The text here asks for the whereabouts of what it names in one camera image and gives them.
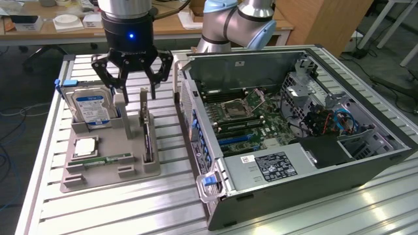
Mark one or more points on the grey power supply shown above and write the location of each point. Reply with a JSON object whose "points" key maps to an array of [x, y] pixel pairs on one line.
{"points": [[242, 173]]}

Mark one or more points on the black power adapter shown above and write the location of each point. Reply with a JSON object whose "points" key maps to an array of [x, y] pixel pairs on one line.
{"points": [[360, 53]]}

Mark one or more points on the green motherboard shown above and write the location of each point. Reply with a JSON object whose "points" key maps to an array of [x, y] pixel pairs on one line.
{"points": [[272, 122]]}

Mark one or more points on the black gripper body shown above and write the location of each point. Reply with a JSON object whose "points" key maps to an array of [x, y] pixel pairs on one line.
{"points": [[130, 44]]}

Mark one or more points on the wooden cabinet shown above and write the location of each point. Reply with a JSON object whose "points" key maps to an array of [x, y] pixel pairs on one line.
{"points": [[326, 24]]}

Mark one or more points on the blue case latch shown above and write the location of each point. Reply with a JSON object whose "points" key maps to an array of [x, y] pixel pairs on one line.
{"points": [[209, 181]]}

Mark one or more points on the white table frame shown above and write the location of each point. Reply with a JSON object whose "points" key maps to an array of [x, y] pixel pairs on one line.
{"points": [[408, 56]]}

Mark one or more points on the wooden desk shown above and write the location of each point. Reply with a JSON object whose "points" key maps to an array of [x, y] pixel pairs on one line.
{"points": [[170, 29]]}

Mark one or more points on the black office chair base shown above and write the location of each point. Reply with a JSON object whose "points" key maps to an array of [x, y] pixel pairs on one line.
{"points": [[37, 55]]}

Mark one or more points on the silver perforated disk bay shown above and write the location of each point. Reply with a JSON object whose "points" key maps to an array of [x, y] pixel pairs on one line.
{"points": [[304, 85]]}

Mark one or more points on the green RAM stick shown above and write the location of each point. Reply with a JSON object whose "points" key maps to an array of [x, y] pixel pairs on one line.
{"points": [[98, 160]]}

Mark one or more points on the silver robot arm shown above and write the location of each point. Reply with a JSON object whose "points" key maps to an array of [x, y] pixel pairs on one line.
{"points": [[222, 24]]}

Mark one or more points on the white round-topped box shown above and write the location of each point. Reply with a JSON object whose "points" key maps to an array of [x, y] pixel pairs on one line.
{"points": [[69, 23]]}

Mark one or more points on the black RAM stick with label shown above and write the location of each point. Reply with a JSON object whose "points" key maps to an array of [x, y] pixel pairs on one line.
{"points": [[240, 124]]}

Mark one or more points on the grey cup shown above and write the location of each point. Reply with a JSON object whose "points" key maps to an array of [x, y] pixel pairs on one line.
{"points": [[49, 3]]}

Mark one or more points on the black open PC case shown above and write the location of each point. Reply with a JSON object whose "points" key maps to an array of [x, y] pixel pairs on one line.
{"points": [[294, 203]]}

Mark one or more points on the brown cardboard box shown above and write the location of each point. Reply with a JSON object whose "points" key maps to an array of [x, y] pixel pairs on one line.
{"points": [[196, 7]]}

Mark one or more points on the white paper stack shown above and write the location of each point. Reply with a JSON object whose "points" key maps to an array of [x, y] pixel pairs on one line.
{"points": [[189, 23]]}

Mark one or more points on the silver chipset heatsink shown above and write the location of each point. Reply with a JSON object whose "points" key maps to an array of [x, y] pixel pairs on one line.
{"points": [[272, 143]]}

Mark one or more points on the metal socket cover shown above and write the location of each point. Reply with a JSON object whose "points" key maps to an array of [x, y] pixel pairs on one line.
{"points": [[256, 98]]}

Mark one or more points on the grey parts rack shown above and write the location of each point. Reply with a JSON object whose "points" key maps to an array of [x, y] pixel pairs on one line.
{"points": [[111, 144]]}

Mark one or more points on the white box with dark lid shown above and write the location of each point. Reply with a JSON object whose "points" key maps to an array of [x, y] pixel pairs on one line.
{"points": [[29, 23]]}

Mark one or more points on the CPU socket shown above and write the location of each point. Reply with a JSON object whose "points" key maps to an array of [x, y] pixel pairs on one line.
{"points": [[236, 109]]}

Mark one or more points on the dark chair base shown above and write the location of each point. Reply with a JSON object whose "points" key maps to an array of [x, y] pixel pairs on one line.
{"points": [[396, 84]]}

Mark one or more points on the small printed carton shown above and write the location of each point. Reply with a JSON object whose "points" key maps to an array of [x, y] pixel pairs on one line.
{"points": [[87, 5]]}

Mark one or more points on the graphics card with metal bracket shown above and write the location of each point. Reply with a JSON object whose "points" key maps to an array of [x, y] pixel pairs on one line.
{"points": [[148, 132]]}

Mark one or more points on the blue expansion slot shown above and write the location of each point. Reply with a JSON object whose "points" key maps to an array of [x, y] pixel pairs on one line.
{"points": [[237, 140]]}

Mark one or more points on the small white labelled box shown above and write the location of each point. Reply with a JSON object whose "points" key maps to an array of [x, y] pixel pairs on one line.
{"points": [[93, 21]]}

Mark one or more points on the silver CPU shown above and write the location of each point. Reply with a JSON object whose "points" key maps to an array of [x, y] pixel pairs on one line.
{"points": [[85, 147]]}

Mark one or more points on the hard disk in blue caddy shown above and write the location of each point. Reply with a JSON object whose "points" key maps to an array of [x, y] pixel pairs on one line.
{"points": [[91, 107]]}

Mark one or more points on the silver slanted disk bay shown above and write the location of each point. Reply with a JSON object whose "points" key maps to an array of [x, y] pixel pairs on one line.
{"points": [[360, 142]]}

